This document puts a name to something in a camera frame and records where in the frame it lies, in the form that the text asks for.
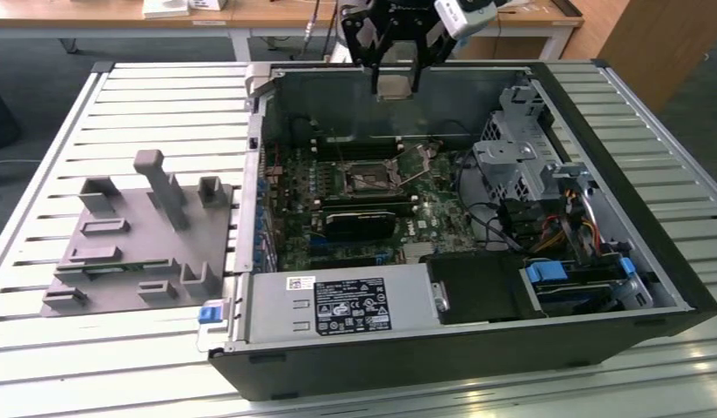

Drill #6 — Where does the black RAM slot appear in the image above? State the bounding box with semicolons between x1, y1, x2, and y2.
311;137;407;160

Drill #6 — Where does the black cable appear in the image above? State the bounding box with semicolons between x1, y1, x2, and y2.
457;152;529;254

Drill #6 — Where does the grey power supply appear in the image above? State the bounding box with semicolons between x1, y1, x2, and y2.
239;263;453;346

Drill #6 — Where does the wooden cabinet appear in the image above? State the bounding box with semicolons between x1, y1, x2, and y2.
596;0;714;115

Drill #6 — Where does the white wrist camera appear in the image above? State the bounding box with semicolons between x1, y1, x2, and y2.
433;0;498;40

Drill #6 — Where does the black RAM stick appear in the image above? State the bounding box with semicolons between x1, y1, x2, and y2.
320;195;418;207

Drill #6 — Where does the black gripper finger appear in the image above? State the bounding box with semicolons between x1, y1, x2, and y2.
340;12;390;95
413;15;457;93

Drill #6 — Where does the metal drive cage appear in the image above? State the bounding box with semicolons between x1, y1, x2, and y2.
470;84;569;206

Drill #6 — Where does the CPU socket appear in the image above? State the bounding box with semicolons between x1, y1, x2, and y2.
343;160;403;197

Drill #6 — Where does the black PC case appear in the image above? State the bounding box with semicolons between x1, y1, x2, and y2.
206;60;717;401

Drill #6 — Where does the white box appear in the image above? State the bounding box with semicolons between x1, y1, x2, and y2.
141;0;192;20

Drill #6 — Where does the metal socket cover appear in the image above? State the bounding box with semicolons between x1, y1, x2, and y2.
391;142;446;186

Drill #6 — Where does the wooden desk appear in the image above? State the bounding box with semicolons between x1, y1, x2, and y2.
0;0;585;62

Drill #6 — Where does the green motherboard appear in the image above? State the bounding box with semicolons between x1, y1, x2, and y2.
258;143;487;271

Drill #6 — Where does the black graphics card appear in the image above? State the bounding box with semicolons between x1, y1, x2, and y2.
320;211;401;243

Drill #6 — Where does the blue disk carrier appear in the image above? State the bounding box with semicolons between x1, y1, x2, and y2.
523;260;569;289

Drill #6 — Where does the CPU with silver top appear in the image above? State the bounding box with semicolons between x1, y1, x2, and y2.
375;76;417;102

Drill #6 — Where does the black drive cover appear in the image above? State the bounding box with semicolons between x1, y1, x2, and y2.
425;252;546;326

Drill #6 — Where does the silver heat sink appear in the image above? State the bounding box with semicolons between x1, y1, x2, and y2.
403;243;442;265

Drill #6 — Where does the green RAM stick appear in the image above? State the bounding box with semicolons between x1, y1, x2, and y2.
84;260;175;274

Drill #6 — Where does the blue case latch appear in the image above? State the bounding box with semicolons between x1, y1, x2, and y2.
198;300;227;326

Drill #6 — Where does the coloured wire bundle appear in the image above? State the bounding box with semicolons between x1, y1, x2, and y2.
531;212;605;254

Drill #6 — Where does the grey parts rack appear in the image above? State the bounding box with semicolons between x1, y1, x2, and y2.
37;150;238;317

